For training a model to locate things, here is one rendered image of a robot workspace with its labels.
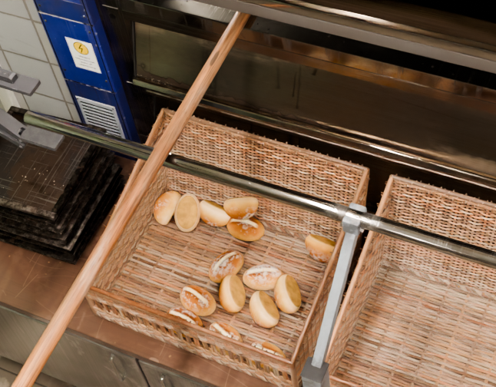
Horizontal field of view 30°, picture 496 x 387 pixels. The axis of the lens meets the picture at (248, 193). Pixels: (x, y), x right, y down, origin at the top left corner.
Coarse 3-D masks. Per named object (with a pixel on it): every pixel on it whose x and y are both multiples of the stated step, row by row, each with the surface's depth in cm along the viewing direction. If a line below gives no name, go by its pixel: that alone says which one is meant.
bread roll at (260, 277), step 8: (264, 264) 227; (248, 272) 226; (256, 272) 225; (264, 272) 225; (272, 272) 225; (280, 272) 226; (248, 280) 226; (256, 280) 225; (264, 280) 225; (272, 280) 225; (256, 288) 226; (264, 288) 226; (272, 288) 226
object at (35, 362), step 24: (240, 24) 195; (216, 48) 191; (216, 72) 190; (192, 96) 184; (168, 144) 179; (144, 168) 175; (144, 192) 174; (120, 216) 170; (96, 264) 165; (72, 288) 162; (72, 312) 160; (48, 336) 157; (24, 384) 153
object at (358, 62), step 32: (128, 0) 208; (160, 0) 206; (256, 32) 197; (288, 32) 196; (320, 32) 195; (352, 64) 192; (384, 64) 188; (416, 64) 187; (448, 64) 186; (480, 96) 184
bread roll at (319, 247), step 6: (312, 234) 231; (306, 240) 229; (312, 240) 228; (318, 240) 227; (324, 240) 228; (330, 240) 230; (306, 246) 229; (312, 246) 227; (318, 246) 227; (324, 246) 226; (330, 246) 226; (312, 252) 228; (318, 252) 227; (324, 252) 226; (318, 258) 228; (324, 258) 227
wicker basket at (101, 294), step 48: (144, 144) 228; (192, 144) 234; (240, 144) 227; (288, 144) 220; (192, 192) 244; (240, 192) 237; (336, 192) 222; (144, 240) 240; (192, 240) 239; (240, 240) 238; (288, 240) 236; (336, 240) 210; (96, 288) 217; (144, 288) 232; (192, 336) 213; (288, 336) 220; (288, 384) 211
